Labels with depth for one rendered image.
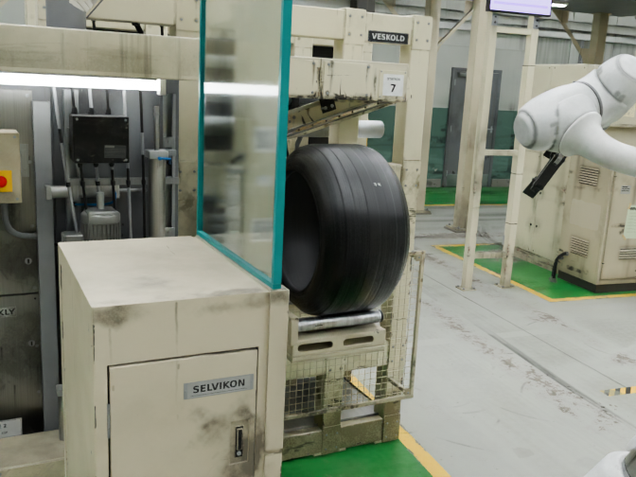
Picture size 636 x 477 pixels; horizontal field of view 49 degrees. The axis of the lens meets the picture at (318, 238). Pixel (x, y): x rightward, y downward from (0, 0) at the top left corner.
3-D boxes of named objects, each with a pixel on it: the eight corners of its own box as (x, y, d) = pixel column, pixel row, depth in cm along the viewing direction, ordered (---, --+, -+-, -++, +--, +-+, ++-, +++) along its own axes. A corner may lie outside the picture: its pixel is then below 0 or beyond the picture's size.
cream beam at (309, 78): (260, 97, 244) (262, 53, 241) (237, 95, 266) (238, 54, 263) (408, 103, 271) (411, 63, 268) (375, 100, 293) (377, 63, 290)
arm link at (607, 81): (596, 85, 156) (552, 103, 152) (636, 38, 142) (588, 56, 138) (626, 123, 153) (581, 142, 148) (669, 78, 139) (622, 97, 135)
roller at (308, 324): (292, 334, 232) (293, 322, 231) (287, 330, 236) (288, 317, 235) (383, 324, 247) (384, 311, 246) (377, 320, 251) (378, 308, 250)
